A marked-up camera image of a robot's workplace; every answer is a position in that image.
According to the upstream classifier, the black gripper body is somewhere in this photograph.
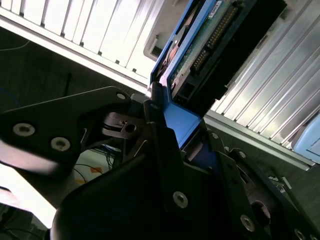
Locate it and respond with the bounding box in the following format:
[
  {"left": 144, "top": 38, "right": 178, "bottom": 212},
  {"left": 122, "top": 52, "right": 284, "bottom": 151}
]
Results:
[{"left": 49, "top": 153, "right": 253, "bottom": 240}]

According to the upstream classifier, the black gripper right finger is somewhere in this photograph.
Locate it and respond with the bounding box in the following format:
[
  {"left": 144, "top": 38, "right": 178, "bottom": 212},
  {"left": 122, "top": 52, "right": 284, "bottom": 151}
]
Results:
[{"left": 203, "top": 122, "right": 320, "bottom": 240}]

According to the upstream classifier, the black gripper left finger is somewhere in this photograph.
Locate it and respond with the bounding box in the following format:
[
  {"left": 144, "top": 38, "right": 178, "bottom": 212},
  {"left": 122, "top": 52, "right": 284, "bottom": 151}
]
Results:
[{"left": 0, "top": 81, "right": 193, "bottom": 221}]

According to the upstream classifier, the hard disk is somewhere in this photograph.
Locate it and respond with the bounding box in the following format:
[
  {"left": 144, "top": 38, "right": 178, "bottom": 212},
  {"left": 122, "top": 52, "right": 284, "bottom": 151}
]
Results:
[{"left": 149, "top": 0, "right": 288, "bottom": 176}]

